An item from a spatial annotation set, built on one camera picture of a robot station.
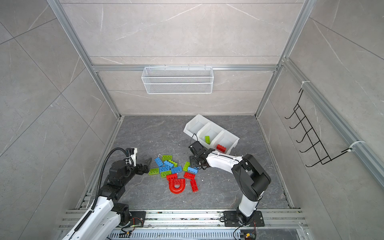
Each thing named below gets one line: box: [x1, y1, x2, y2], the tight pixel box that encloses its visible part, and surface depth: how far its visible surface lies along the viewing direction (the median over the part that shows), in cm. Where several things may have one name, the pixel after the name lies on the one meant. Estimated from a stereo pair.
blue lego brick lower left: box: [159, 166, 171, 173], surface depth 92 cm
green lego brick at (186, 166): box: [182, 161, 191, 172], surface depth 92 cm
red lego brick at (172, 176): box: [166, 173, 178, 182], surface depth 87 cm
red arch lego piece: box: [169, 178, 186, 194], surface depth 85 cm
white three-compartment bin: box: [183, 114, 240, 155], surface depth 106 cm
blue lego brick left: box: [154, 157, 164, 167], surface depth 94 cm
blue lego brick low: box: [188, 167, 199, 174], surface depth 89 cm
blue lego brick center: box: [171, 166, 183, 175], surface depth 92 cm
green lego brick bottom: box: [160, 170, 172, 178], surface depth 90 cm
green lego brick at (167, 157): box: [162, 155, 173, 161], surface depth 97 cm
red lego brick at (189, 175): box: [183, 171, 196, 180], surface depth 88 cm
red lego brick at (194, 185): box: [190, 179, 199, 193], surface depth 85 cm
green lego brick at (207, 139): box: [204, 135, 211, 145], surface depth 109 cm
